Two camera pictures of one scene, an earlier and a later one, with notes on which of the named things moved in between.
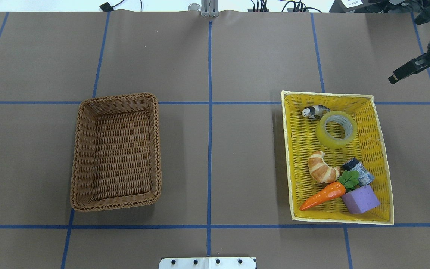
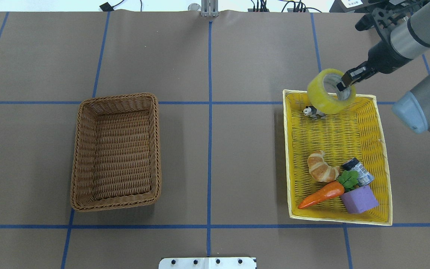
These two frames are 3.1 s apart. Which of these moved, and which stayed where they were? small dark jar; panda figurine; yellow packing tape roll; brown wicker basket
Moved: yellow packing tape roll
Stayed: panda figurine; small dark jar; brown wicker basket
